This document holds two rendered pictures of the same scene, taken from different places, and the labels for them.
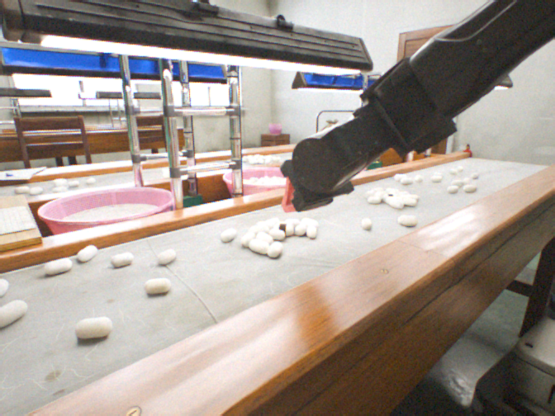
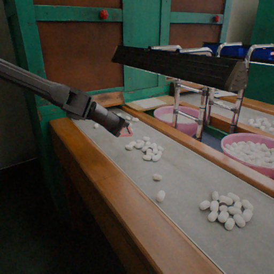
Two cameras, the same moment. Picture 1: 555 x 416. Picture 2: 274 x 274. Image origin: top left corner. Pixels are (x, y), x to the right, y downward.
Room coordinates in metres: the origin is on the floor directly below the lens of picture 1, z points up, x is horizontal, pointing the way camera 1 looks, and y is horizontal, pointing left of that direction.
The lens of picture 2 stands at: (0.61, -0.74, 1.18)
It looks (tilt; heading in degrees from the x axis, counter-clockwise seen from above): 27 degrees down; 98
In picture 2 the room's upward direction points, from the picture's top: straight up
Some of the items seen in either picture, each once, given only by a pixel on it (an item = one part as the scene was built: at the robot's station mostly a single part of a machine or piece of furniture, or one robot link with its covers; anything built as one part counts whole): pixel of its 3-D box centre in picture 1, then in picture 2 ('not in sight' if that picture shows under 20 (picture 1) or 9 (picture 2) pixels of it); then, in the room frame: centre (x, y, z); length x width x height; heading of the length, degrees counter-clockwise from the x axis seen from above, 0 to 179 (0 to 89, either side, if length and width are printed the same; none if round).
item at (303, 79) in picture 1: (344, 82); not in sight; (1.64, -0.32, 1.08); 0.62 x 0.08 x 0.07; 131
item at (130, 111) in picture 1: (150, 132); (235, 92); (0.95, 0.36, 0.90); 0.20 x 0.19 x 0.45; 131
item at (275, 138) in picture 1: (275, 140); not in sight; (6.67, 0.04, 0.32); 0.42 x 0.42 x 0.64; 45
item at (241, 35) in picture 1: (244, 37); (160, 61); (0.59, 0.05, 1.08); 0.62 x 0.08 x 0.07; 131
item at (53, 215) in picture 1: (115, 221); (177, 121); (0.69, 0.37, 0.72); 0.27 x 0.27 x 0.10
